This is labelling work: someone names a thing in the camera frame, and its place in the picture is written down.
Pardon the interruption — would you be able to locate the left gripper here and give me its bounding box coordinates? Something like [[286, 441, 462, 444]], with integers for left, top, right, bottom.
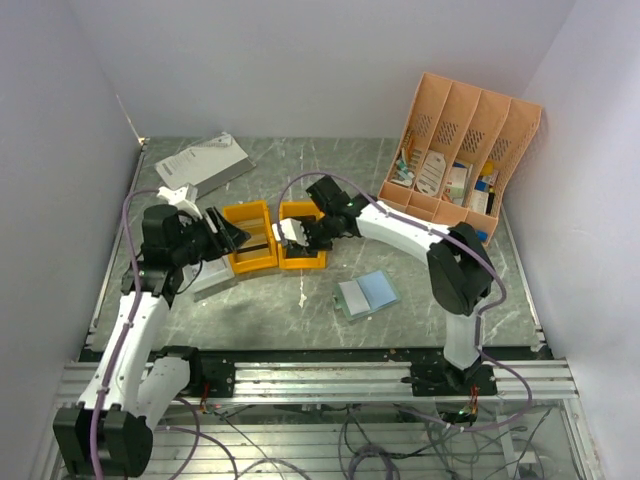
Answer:
[[171, 205, 250, 267]]

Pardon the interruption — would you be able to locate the black cards stack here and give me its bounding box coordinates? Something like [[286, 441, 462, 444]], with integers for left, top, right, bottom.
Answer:
[[286, 216, 318, 258]]

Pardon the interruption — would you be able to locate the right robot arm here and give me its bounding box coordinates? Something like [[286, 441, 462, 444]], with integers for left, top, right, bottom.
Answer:
[[281, 175, 495, 396]]

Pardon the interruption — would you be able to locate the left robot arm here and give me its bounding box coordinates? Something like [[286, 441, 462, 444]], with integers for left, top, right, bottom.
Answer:
[[53, 204, 250, 479]]

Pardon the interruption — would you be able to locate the gold cards stack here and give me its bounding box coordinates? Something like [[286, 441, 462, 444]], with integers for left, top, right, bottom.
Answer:
[[237, 218, 269, 261]]

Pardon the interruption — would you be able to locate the right yellow bin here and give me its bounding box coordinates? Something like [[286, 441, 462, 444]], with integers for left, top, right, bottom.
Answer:
[[277, 201, 327, 270]]

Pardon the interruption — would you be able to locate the yellow bin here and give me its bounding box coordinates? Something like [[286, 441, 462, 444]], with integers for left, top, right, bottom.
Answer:
[[223, 200, 278, 274], [277, 201, 327, 270]]

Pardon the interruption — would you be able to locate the left yellow bin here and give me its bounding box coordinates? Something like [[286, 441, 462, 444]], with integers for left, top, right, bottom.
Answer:
[[223, 200, 278, 274]]

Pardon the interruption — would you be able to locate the white bin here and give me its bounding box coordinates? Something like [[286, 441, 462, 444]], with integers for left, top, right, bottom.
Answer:
[[180, 257, 235, 295]]

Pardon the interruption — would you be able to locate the grey white booklet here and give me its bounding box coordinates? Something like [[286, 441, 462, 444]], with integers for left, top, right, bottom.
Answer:
[[155, 132, 255, 199]]

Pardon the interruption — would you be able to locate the white oval paint palette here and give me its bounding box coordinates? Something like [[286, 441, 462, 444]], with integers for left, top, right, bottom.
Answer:
[[415, 150, 447, 196]]

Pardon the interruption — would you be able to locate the red white box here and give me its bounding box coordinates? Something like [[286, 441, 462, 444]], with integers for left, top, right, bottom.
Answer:
[[443, 162, 471, 203]]

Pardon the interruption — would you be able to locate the orange file organizer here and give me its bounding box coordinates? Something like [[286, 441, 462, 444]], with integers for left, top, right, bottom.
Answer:
[[379, 73, 543, 244]]

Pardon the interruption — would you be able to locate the blue white box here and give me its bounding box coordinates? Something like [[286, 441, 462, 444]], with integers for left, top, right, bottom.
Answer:
[[469, 170, 499, 215]]

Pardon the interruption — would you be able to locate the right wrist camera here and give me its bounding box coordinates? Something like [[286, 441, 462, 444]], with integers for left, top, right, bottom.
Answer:
[[271, 218, 308, 246]]

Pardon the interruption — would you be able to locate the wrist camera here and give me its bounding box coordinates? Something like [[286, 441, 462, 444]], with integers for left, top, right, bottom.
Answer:
[[156, 184, 203, 220], [271, 218, 308, 246]]

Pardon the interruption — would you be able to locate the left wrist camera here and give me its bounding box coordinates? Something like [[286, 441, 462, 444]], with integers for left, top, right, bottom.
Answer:
[[156, 184, 203, 220]]

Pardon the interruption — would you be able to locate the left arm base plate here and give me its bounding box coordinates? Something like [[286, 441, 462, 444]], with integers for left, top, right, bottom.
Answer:
[[157, 346, 236, 398]]

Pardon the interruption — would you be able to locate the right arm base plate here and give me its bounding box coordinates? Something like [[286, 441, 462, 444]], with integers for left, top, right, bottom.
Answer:
[[400, 363, 497, 397]]

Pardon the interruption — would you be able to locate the aluminium rail frame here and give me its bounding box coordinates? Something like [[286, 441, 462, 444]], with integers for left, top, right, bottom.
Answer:
[[29, 357, 601, 480]]

